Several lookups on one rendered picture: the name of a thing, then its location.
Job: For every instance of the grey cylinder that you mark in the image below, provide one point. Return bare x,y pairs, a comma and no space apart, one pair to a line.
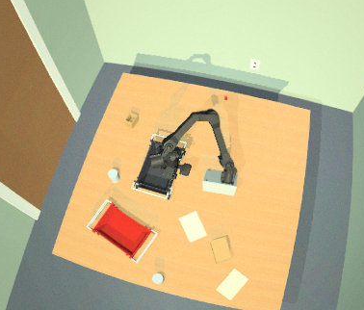
114,176
158,278

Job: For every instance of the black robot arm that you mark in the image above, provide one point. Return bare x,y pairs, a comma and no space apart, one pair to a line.
170,142

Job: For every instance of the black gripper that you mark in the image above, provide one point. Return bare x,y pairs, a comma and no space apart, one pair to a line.
184,168

